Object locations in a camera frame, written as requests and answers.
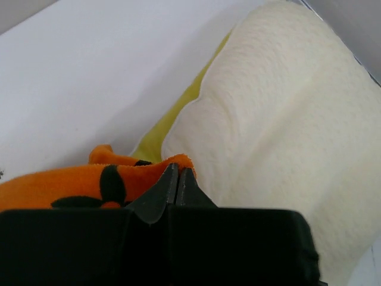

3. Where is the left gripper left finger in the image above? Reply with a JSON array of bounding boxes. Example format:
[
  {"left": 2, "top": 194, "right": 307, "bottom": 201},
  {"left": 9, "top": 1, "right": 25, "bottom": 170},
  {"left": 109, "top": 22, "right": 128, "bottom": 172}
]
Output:
[{"left": 126, "top": 163, "right": 179, "bottom": 224}]

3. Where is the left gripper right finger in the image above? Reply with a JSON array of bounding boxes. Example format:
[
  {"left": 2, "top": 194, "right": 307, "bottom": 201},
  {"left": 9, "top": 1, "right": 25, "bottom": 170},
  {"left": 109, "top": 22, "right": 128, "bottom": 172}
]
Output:
[{"left": 175, "top": 168, "right": 217, "bottom": 208}]

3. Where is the orange patterned pillowcase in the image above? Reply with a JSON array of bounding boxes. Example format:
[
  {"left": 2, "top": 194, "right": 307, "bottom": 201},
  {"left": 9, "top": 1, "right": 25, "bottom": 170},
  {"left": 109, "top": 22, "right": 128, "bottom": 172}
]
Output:
[{"left": 1, "top": 145, "right": 194, "bottom": 211}]

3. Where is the cream white pillow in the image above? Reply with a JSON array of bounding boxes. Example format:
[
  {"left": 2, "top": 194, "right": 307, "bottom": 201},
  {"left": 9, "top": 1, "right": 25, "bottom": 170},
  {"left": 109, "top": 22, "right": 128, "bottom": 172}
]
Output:
[{"left": 130, "top": 0, "right": 381, "bottom": 286}]

